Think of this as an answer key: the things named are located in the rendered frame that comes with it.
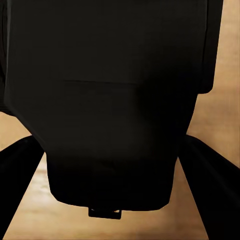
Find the digital camera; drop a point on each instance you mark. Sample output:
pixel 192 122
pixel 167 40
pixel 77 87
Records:
pixel 108 89

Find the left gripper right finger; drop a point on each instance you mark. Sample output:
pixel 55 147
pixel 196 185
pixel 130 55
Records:
pixel 215 185

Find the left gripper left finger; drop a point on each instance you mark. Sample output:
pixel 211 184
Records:
pixel 18 163

